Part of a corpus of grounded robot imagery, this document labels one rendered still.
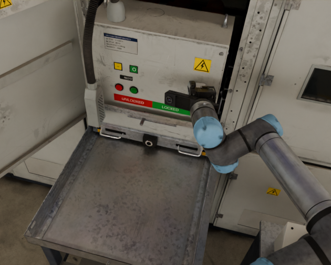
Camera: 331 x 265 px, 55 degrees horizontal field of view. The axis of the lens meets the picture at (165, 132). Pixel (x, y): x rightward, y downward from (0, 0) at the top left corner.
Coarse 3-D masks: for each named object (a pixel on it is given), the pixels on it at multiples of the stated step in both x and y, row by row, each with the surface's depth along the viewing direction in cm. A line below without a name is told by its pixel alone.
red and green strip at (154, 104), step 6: (114, 96) 128; (120, 96) 127; (126, 96) 126; (126, 102) 128; (132, 102) 128; (138, 102) 127; (144, 102) 126; (150, 102) 125; (156, 102) 124; (156, 108) 127; (162, 108) 126; (168, 108) 125; (174, 108) 124; (186, 114) 125
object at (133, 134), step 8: (96, 128) 142; (112, 128) 140; (120, 128) 138; (128, 128) 138; (128, 136) 141; (136, 136) 140; (160, 136) 136; (168, 136) 136; (160, 144) 139; (168, 144) 138; (176, 144) 137; (184, 144) 136; (192, 144) 134; (192, 152) 138
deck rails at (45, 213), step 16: (80, 144) 134; (80, 160) 134; (208, 160) 138; (64, 176) 125; (208, 176) 130; (48, 192) 115; (64, 192) 123; (48, 208) 117; (32, 224) 107; (48, 224) 113; (192, 224) 116; (192, 240) 112; (192, 256) 108
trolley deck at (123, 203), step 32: (96, 160) 135; (128, 160) 136; (160, 160) 137; (192, 160) 138; (96, 192) 124; (128, 192) 125; (160, 192) 126; (192, 192) 126; (64, 224) 114; (96, 224) 115; (128, 224) 115; (160, 224) 116; (96, 256) 108; (128, 256) 107; (160, 256) 108
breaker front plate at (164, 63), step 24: (96, 24) 107; (96, 48) 114; (144, 48) 109; (168, 48) 107; (192, 48) 104; (216, 48) 102; (96, 72) 121; (120, 72) 119; (144, 72) 116; (168, 72) 113; (192, 72) 111; (216, 72) 109; (144, 96) 124; (216, 96) 116; (120, 120) 137
